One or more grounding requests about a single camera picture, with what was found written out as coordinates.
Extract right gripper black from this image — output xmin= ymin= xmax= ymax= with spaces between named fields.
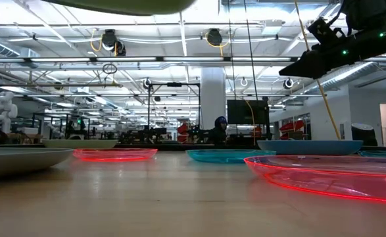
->
xmin=278 ymin=28 xmax=386 ymax=80

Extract blue plastic plate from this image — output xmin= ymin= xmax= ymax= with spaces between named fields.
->
xmin=256 ymin=140 xmax=364 ymax=157

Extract pink translucent plastic plate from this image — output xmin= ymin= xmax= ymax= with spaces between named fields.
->
xmin=72 ymin=147 xmax=158 ymax=163
xmin=243 ymin=155 xmax=386 ymax=205

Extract teal translucent plastic plate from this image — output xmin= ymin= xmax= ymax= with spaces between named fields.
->
xmin=185 ymin=149 xmax=277 ymax=165
xmin=357 ymin=149 xmax=386 ymax=159

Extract pale green plastic plate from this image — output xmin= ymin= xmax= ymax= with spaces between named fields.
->
xmin=41 ymin=138 xmax=119 ymax=149

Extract red stacked objects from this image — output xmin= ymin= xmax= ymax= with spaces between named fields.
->
xmin=279 ymin=119 xmax=307 ymax=142

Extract black monitor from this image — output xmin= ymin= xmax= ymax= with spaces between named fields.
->
xmin=226 ymin=99 xmax=271 ymax=126

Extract black round bin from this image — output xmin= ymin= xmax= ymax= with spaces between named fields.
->
xmin=350 ymin=122 xmax=379 ymax=147

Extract white pillar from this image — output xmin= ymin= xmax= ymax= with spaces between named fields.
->
xmin=200 ymin=66 xmax=228 ymax=145

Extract person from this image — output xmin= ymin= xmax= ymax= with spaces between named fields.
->
xmin=208 ymin=115 xmax=229 ymax=146

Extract red object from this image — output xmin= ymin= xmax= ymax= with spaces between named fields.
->
xmin=176 ymin=122 xmax=190 ymax=144

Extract long ceiling light strip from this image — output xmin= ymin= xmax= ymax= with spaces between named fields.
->
xmin=0 ymin=56 xmax=299 ymax=63

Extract large grey plate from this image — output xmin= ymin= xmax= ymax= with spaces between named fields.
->
xmin=0 ymin=147 xmax=75 ymax=180

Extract silver ventilation duct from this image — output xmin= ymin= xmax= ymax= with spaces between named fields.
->
xmin=302 ymin=61 xmax=383 ymax=96

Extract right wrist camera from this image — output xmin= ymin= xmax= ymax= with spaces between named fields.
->
xmin=306 ymin=16 xmax=341 ymax=45

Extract yellow hanging cable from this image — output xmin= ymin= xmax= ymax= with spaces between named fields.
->
xmin=293 ymin=0 xmax=342 ymax=141

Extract thin black hanging cable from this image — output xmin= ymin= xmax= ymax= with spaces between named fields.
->
xmin=227 ymin=0 xmax=237 ymax=101

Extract black rig frame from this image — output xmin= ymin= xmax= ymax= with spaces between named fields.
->
xmin=147 ymin=82 xmax=201 ymax=132

